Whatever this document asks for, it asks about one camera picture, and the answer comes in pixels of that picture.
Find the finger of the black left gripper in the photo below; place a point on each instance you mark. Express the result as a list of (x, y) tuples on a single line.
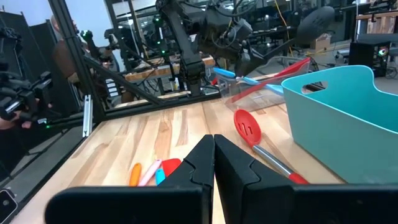
[(247, 68), (248, 53)]

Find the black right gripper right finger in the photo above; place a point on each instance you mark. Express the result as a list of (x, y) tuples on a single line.
[(295, 205)]

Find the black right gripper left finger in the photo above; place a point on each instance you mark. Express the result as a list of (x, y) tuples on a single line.
[(124, 205)]

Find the light blue silicone spatula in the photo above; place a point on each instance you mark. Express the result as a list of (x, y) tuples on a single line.
[(224, 72)]

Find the red slotted silicone turner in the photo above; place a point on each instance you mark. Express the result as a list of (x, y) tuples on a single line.
[(292, 70)]

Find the teal silicone spatula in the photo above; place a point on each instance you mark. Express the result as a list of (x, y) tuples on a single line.
[(160, 175)]

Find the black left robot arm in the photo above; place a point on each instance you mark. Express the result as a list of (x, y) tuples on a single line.
[(189, 62)]

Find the clear plastic container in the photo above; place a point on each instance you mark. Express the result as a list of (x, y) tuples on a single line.
[(248, 99)]

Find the cardboard box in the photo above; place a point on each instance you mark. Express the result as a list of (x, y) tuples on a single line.
[(321, 42)]

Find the wooden table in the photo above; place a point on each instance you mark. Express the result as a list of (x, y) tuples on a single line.
[(155, 73)]

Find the teal plastic bin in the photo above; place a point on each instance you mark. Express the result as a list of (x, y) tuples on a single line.
[(342, 140)]

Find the black computer tower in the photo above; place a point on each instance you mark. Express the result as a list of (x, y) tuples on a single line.
[(363, 56)]

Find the black control box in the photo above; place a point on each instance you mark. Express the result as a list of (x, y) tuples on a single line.
[(112, 88)]

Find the wooden desk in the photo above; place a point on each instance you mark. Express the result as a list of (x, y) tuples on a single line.
[(379, 25)]

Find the person's hand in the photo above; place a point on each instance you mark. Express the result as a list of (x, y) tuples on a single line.
[(6, 123)]

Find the person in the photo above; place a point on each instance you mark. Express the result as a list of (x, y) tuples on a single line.
[(62, 59)]

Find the silver aluminium bracket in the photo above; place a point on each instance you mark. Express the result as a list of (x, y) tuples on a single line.
[(87, 118)]

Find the small black table camera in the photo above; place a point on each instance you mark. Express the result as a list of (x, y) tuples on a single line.
[(7, 205)]

